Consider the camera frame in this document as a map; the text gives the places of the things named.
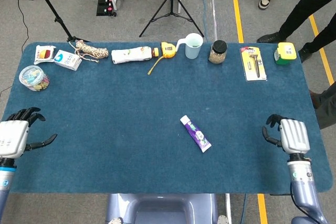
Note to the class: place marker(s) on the glass grain jar black lid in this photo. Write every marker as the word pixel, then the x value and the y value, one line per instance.
pixel 217 54

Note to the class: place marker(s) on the person in black trousers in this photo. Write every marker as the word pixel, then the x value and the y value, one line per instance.
pixel 299 14

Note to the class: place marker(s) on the light blue plastic pitcher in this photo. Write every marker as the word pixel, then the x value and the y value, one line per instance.
pixel 193 51

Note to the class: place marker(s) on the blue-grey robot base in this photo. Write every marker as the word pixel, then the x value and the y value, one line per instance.
pixel 162 208

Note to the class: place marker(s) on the blue felt table mat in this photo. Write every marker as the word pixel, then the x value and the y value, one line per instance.
pixel 131 103

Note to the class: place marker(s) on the black slanted light stand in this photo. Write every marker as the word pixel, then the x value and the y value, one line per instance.
pixel 52 11

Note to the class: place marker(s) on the white blue tissue pack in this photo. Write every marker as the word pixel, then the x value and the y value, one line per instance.
pixel 67 60

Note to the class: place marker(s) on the white bottle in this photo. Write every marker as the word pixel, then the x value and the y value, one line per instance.
pixel 131 54

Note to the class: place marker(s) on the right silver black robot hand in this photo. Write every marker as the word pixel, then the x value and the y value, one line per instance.
pixel 294 136

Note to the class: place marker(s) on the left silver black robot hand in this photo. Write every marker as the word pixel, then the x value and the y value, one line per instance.
pixel 13 137

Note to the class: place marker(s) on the green box yellow lid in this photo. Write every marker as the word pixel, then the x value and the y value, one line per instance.
pixel 284 52

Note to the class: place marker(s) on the person in grey trousers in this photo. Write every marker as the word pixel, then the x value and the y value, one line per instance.
pixel 328 108

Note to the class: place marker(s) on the clear tub of coloured clips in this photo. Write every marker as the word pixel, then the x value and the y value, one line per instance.
pixel 32 78

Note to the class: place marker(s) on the yellow tape measure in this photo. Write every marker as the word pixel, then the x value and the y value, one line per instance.
pixel 168 49

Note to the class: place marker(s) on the yellow razor blister pack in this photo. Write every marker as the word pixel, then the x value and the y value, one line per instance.
pixel 253 64

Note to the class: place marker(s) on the white red snack packet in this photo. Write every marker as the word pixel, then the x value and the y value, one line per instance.
pixel 43 54

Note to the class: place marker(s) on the purple toothpaste tube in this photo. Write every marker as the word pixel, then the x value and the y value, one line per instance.
pixel 195 133

